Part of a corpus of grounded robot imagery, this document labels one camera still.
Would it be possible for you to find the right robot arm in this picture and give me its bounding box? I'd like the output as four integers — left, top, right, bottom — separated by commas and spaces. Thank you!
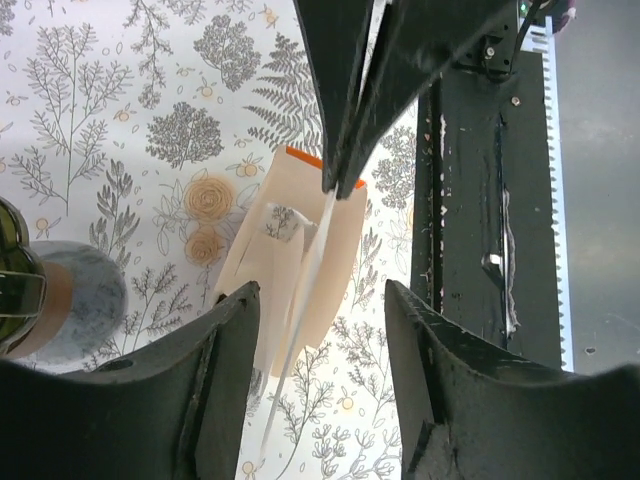
294, 0, 552, 200

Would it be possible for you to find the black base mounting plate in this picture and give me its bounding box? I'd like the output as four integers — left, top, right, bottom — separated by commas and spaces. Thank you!
411, 53, 562, 369

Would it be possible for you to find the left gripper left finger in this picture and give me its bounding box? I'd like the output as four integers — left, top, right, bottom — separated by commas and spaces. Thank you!
1, 281, 260, 479

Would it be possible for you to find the white paper coffee filter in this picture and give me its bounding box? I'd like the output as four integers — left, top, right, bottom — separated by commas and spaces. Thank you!
259, 190, 337, 461

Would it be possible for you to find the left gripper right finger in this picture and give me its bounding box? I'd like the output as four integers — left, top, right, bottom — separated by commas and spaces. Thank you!
385, 280, 639, 479

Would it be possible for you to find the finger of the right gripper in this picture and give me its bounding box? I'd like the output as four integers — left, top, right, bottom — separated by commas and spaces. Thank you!
294, 1, 388, 193
335, 0, 513, 200

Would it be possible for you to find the orange coffee filter box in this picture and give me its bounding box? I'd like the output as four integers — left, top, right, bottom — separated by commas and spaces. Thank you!
213, 146, 367, 377

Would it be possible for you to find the green glass coffee dripper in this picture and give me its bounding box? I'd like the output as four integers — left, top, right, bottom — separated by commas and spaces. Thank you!
1, 198, 46, 355

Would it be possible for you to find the floral patterned table mat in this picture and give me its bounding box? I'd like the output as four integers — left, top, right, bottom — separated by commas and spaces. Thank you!
1, 1, 417, 479

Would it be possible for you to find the white slotted cable duct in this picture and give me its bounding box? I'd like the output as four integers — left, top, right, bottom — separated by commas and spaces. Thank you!
522, 16, 574, 372

